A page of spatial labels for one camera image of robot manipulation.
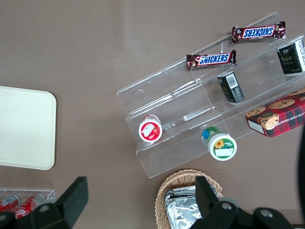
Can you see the clear acrylic bottle rack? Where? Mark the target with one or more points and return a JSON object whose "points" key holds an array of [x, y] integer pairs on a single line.
{"points": [[48, 194]]}

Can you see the clear acrylic stepped display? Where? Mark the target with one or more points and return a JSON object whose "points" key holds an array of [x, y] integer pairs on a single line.
{"points": [[166, 95]]}

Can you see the green lid sunflower cup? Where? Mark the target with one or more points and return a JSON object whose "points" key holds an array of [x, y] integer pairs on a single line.
{"points": [[221, 146]]}

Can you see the red lid yogurt cup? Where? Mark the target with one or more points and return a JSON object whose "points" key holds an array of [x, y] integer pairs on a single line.
{"points": [[150, 130]]}

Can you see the cream plastic serving tray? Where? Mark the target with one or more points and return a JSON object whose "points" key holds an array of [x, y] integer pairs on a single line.
{"points": [[26, 128]]}

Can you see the red tartan cookie box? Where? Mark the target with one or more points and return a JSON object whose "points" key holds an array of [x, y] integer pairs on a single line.
{"points": [[278, 114]]}

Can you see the black drink carton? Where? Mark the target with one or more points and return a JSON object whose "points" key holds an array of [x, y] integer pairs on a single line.
{"points": [[291, 57], [231, 88]]}

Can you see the silver foil pack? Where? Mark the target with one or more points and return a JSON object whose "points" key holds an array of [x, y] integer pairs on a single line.
{"points": [[181, 192], [181, 214]]}

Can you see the red cola bottle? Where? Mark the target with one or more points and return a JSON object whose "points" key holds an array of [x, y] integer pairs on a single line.
{"points": [[28, 205], [8, 202]]}

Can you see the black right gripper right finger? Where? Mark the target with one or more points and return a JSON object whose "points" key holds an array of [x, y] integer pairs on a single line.
{"points": [[207, 202]]}

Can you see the Snickers chocolate bar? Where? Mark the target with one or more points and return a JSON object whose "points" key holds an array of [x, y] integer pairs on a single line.
{"points": [[258, 32], [212, 59]]}

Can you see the light wicker basket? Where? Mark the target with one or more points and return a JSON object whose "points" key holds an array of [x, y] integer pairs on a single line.
{"points": [[162, 198]]}

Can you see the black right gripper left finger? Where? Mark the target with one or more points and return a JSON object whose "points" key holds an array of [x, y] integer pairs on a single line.
{"points": [[71, 202]]}

